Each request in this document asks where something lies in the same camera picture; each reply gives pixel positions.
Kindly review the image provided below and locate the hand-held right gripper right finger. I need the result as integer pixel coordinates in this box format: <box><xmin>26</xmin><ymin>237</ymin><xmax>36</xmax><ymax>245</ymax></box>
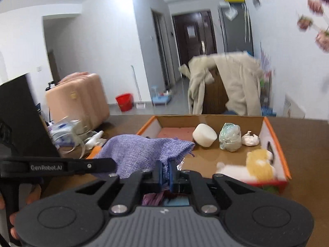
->
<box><xmin>168</xmin><ymin>160</ymin><xmax>258</xmax><ymax>216</ymax></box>

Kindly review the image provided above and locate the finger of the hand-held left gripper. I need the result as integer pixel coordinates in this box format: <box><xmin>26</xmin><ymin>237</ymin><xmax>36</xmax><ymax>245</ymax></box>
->
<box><xmin>74</xmin><ymin>158</ymin><xmax>117</xmax><ymax>175</ymax></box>

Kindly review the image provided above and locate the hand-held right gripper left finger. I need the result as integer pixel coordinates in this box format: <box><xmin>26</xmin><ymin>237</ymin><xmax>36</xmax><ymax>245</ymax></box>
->
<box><xmin>74</xmin><ymin>159</ymin><xmax>170</xmax><ymax>216</ymax></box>

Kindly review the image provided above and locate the purple knit cloth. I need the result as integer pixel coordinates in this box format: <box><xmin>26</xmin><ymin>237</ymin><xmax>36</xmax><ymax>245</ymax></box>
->
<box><xmin>93</xmin><ymin>134</ymin><xmax>195</xmax><ymax>179</ymax></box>

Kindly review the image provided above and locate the pink layered sponge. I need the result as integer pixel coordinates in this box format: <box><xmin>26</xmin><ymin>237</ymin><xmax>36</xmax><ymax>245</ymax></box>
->
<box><xmin>157</xmin><ymin>127</ymin><xmax>197</xmax><ymax>141</ymax></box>

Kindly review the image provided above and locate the white round sponge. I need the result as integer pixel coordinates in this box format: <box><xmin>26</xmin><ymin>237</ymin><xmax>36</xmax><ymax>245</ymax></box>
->
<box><xmin>192</xmin><ymin>123</ymin><xmax>218</xmax><ymax>149</ymax></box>

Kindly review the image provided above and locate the white tissue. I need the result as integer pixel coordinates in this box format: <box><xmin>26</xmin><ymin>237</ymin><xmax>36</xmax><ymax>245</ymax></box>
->
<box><xmin>241</xmin><ymin>130</ymin><xmax>260</xmax><ymax>146</ymax></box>

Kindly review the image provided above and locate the yellow plush toy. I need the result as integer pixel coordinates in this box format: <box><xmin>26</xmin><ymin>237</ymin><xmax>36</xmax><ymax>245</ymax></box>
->
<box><xmin>246</xmin><ymin>149</ymin><xmax>277</xmax><ymax>181</ymax></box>

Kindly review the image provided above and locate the red cardboard box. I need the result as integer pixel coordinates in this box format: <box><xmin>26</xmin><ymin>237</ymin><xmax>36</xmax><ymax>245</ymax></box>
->
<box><xmin>136</xmin><ymin>115</ymin><xmax>292</xmax><ymax>195</ymax></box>

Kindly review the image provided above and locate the person's left hand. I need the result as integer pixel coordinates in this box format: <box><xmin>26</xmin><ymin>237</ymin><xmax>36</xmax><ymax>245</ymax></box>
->
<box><xmin>0</xmin><ymin>185</ymin><xmax>42</xmax><ymax>240</ymax></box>

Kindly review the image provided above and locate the teal round sponge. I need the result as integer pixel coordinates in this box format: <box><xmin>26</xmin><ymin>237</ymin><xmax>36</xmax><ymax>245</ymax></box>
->
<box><xmin>164</xmin><ymin>196</ymin><xmax>191</xmax><ymax>207</ymax></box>

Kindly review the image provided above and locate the small white bottle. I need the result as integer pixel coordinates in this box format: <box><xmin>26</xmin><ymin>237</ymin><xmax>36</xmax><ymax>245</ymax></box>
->
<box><xmin>84</xmin><ymin>130</ymin><xmax>107</xmax><ymax>150</ymax></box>

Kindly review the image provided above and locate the purple scrunchie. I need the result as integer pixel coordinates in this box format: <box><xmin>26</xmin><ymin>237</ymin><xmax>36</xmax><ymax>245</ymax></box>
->
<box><xmin>142</xmin><ymin>192</ymin><xmax>165</xmax><ymax>207</ymax></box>

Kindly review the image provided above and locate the black paper bag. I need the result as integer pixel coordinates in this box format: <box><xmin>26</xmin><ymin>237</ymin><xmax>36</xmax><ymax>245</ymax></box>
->
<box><xmin>0</xmin><ymin>73</ymin><xmax>61</xmax><ymax>160</ymax></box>

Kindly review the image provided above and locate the pink suitcase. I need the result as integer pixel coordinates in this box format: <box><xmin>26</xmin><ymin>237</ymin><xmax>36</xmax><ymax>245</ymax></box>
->
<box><xmin>45</xmin><ymin>72</ymin><xmax>111</xmax><ymax>130</ymax></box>

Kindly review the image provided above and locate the red bucket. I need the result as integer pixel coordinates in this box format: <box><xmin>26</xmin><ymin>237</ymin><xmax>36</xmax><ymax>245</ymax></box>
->
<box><xmin>115</xmin><ymin>93</ymin><xmax>134</xmax><ymax>113</ymax></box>

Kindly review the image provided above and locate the white mop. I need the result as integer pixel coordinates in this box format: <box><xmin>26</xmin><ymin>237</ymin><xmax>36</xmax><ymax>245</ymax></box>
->
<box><xmin>130</xmin><ymin>65</ymin><xmax>146</xmax><ymax>109</ymax></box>

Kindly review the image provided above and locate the brown chair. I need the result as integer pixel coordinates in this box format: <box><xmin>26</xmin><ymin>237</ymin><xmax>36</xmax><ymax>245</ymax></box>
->
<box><xmin>203</xmin><ymin>68</ymin><xmax>230</xmax><ymax>115</ymax></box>

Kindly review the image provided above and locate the beige coat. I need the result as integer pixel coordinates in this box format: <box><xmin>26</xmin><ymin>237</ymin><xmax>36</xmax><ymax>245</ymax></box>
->
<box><xmin>178</xmin><ymin>52</ymin><xmax>264</xmax><ymax>116</ymax></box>

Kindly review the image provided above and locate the grey side door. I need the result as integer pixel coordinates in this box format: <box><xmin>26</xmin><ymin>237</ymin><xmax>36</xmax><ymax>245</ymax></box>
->
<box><xmin>151</xmin><ymin>10</ymin><xmax>170</xmax><ymax>89</ymax></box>

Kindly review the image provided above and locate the rack with bottles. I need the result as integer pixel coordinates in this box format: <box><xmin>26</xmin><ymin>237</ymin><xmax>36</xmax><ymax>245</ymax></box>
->
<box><xmin>259</xmin><ymin>77</ymin><xmax>277</xmax><ymax>117</ymax></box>

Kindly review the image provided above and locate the dark entrance door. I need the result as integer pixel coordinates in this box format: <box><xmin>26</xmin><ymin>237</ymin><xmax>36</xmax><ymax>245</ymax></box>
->
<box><xmin>172</xmin><ymin>10</ymin><xmax>218</xmax><ymax>65</ymax></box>

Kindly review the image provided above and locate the grey refrigerator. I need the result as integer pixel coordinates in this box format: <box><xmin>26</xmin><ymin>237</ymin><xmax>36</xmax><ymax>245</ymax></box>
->
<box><xmin>218</xmin><ymin>1</ymin><xmax>254</xmax><ymax>56</ymax></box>

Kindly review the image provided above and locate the white umbrella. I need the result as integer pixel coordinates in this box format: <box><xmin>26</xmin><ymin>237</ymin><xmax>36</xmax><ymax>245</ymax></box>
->
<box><xmin>243</xmin><ymin>5</ymin><xmax>252</xmax><ymax>43</ymax></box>

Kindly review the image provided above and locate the plastic bag on refrigerator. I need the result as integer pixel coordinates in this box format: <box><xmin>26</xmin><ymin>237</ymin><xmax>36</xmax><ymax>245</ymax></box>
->
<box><xmin>224</xmin><ymin>6</ymin><xmax>238</xmax><ymax>21</ymax></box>

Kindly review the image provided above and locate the orange strap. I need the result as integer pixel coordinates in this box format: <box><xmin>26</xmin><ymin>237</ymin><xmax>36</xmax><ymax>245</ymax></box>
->
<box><xmin>86</xmin><ymin>146</ymin><xmax>103</xmax><ymax>159</ymax></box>

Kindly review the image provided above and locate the clear plastic bag with cables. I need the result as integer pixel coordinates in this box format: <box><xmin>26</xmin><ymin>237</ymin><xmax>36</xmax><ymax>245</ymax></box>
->
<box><xmin>48</xmin><ymin>118</ymin><xmax>88</xmax><ymax>158</ymax></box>

